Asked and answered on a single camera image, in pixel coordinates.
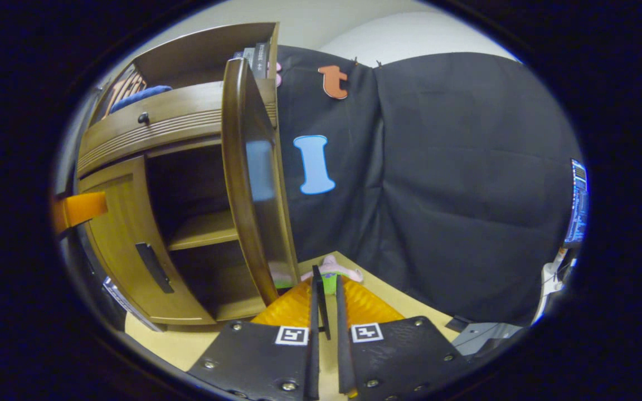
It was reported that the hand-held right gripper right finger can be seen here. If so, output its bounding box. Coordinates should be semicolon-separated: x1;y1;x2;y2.
334;276;470;400

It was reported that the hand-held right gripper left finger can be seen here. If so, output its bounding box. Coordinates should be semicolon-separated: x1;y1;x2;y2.
187;277;322;401

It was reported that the wooden cabinet door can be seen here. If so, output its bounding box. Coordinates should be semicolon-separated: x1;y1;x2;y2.
77;155;217;326
222;57;331;341

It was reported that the wooden double-door shoe cabinet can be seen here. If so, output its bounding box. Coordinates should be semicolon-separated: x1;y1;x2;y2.
76;21;281;333

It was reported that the pink and green toy figure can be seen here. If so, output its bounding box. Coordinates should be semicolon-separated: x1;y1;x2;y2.
300;255;364;296

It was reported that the wooden inner shelf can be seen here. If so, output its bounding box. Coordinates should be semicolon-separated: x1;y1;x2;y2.
168;210;240;252

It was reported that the blue folded towel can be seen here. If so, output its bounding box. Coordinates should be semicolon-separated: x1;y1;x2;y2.
110;85;173;114

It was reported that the wooden drawer with black knob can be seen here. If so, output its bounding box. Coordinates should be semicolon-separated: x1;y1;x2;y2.
77;78;278;159

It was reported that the black backdrop cloth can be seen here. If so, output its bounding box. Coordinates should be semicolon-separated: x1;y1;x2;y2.
274;45;583;329

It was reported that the dark spine book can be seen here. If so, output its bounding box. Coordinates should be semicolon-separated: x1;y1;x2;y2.
253;43;272;79

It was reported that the computer monitor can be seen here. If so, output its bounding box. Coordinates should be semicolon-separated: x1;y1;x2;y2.
563;158;590;250

